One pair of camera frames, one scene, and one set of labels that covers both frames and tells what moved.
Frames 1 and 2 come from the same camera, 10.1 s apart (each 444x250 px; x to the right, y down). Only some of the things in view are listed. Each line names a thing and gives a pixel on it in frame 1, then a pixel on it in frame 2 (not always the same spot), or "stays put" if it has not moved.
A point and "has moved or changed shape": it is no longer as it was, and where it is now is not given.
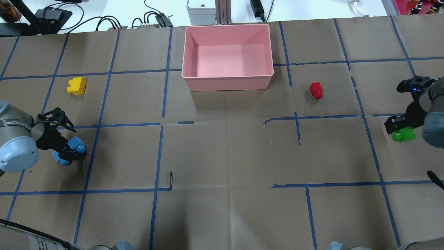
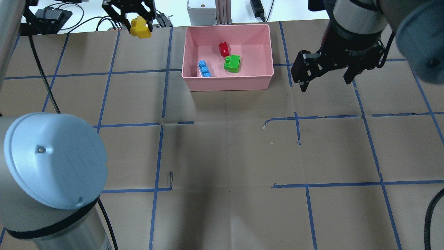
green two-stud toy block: (408, 133) -> (232, 63)
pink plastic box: (228, 57) stays put
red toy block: (316, 89) -> (224, 49)
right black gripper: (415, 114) -> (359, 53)
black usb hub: (163, 21) stays put
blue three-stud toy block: (75, 143) has moved or changed shape
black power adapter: (258, 9) stays put
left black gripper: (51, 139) -> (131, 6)
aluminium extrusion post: (223, 11) stays put
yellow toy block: (76, 85) -> (139, 28)
